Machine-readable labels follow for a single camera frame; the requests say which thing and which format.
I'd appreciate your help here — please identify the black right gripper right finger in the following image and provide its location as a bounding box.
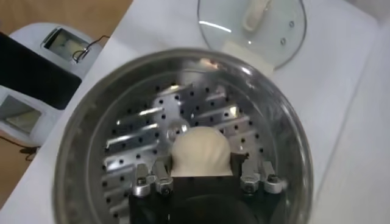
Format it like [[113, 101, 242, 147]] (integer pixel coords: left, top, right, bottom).
[[230, 152, 289, 195]]

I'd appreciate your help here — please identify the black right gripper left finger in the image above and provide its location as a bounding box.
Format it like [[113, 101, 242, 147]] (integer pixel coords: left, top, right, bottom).
[[130, 156, 174, 197]]

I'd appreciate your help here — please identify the white steamed baozi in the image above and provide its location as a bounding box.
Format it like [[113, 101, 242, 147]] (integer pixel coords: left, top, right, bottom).
[[169, 126, 234, 177]]

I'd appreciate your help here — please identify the round glass pot lid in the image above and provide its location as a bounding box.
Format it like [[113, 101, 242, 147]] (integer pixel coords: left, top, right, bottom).
[[197, 0, 308, 70]]

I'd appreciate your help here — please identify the white and black robot base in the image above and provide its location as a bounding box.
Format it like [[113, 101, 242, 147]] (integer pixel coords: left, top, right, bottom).
[[0, 21, 103, 147]]

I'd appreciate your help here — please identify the stainless steel steamer basket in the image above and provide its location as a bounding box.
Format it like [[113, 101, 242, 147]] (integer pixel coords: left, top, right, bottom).
[[52, 47, 314, 224]]

